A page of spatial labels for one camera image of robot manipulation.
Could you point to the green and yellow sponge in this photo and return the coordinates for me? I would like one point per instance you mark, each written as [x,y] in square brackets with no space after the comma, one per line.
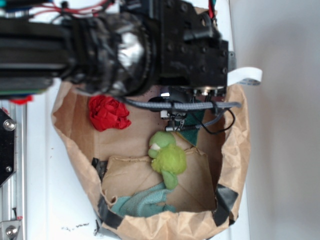
[189,133]

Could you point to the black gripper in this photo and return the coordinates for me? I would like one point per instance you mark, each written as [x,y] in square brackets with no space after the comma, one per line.
[193,54]

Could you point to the teal knit cloth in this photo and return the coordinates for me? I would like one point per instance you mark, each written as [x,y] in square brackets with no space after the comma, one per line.
[144,203]

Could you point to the brown paper bag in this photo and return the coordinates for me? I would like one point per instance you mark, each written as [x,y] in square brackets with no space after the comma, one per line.
[115,163]

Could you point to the aluminium extrusion rail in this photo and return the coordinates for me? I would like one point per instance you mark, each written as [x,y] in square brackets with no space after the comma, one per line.
[13,192]

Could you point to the red crumpled paper ball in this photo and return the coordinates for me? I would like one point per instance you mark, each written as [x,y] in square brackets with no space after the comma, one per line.
[107,113]

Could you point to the metal corner bracket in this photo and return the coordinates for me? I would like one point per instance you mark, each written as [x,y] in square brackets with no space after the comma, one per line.
[9,230]

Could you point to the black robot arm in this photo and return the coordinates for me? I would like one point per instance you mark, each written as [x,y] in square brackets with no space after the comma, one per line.
[123,54]

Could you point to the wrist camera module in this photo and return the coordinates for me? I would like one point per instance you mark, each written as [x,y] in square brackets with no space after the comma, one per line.
[174,106]

